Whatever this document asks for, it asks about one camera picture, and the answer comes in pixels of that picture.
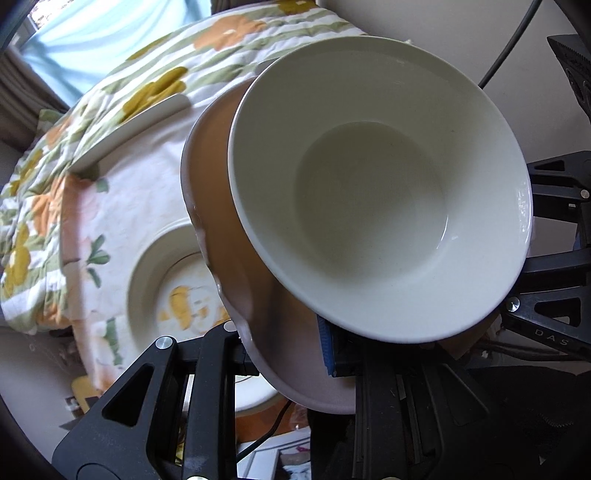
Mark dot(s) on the duck cartoon plate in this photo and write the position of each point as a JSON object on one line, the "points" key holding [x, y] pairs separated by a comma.
{"points": [[171, 291]]}

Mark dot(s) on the blue window cloth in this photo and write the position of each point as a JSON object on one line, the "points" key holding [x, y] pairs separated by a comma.
{"points": [[88, 39]]}

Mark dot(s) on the cream floral tablecloth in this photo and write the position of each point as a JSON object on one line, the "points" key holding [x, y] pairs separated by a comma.
{"points": [[110, 214]]}

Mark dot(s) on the striped pillow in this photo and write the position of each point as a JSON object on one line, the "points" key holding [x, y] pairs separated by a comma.
{"points": [[47, 119]]}

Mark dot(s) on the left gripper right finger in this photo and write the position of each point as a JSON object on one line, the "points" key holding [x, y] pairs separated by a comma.
{"points": [[417, 416]]}

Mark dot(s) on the left brown curtain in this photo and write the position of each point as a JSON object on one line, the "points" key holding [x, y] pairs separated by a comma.
{"points": [[23, 96]]}

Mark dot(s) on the floral striped quilt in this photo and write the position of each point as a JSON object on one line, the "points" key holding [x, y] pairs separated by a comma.
{"points": [[197, 60]]}

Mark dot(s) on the cream round bowl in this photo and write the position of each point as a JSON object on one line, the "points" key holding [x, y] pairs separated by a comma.
{"points": [[382, 187]]}

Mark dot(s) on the black curved lamp stand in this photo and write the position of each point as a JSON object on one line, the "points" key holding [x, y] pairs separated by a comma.
{"points": [[511, 44]]}

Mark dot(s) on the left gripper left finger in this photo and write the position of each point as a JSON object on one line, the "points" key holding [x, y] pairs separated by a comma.
{"points": [[170, 415]]}

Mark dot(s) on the pink square handled bowl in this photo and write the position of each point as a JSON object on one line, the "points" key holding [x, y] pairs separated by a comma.
{"points": [[280, 334]]}

